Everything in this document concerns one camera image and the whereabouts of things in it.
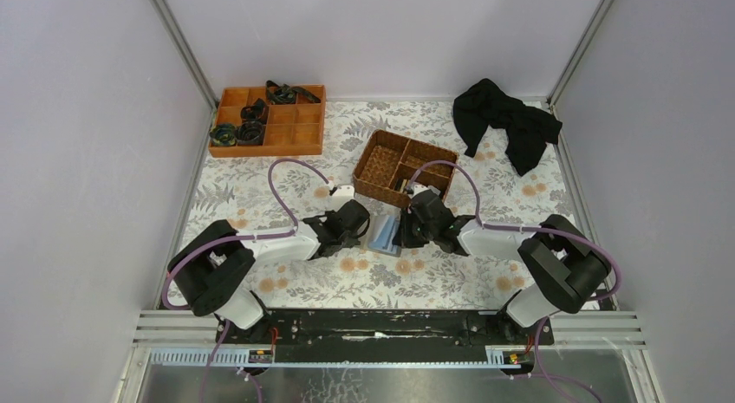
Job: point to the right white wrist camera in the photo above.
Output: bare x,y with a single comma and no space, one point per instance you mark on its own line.
415,189

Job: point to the grey leather card holder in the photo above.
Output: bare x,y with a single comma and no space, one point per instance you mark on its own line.
381,233

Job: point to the aluminium frame rail front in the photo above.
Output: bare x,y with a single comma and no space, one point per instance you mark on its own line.
179,338

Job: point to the brown wicker divided basket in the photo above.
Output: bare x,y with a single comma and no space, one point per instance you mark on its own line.
388,157

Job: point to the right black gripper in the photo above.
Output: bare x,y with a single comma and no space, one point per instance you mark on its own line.
418,222

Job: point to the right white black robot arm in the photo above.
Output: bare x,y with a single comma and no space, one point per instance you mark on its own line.
566,267

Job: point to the cards stack in basket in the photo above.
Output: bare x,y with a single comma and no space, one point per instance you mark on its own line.
402,184

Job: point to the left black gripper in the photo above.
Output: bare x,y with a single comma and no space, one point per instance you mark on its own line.
356,224

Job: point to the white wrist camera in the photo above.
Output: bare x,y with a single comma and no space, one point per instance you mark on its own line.
339,196
415,189

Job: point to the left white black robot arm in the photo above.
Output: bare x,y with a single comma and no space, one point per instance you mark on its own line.
209,271

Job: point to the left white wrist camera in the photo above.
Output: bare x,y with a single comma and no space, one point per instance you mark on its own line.
339,196

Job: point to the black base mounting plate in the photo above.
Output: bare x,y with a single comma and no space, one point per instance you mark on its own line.
385,336

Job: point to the orange compartment tray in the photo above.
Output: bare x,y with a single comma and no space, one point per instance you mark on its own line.
272,120

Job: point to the floral patterned table mat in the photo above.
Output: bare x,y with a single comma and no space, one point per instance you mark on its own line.
253,193

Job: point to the black crumpled cloth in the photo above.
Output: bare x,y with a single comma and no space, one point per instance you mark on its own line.
528,129

